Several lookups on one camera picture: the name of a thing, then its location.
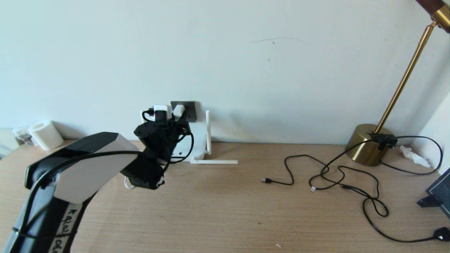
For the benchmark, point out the dark panel on stand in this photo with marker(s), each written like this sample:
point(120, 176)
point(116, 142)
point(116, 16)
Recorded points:
point(439, 193)

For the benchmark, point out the white power adapter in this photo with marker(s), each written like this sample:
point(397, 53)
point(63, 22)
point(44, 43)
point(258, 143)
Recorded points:
point(179, 110)

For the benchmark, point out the white paper roll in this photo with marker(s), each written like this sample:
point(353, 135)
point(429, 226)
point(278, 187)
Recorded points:
point(45, 135)

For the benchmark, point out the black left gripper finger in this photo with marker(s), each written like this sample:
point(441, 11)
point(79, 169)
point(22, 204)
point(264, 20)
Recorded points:
point(186, 130)
point(175, 125)

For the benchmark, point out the white crumpled tissue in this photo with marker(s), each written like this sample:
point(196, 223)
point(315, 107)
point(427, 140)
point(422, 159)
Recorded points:
point(413, 154)

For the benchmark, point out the white router with antennas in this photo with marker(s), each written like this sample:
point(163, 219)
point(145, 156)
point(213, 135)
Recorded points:
point(198, 140)

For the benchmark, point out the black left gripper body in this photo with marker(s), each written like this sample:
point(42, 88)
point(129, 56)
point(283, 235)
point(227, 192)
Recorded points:
point(158, 138)

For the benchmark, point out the grey wall socket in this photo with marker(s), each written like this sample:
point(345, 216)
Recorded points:
point(190, 110)

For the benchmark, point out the brass desk lamp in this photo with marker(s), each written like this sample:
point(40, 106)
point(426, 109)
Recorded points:
point(365, 144)

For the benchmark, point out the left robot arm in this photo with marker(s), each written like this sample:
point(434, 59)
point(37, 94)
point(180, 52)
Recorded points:
point(81, 175)

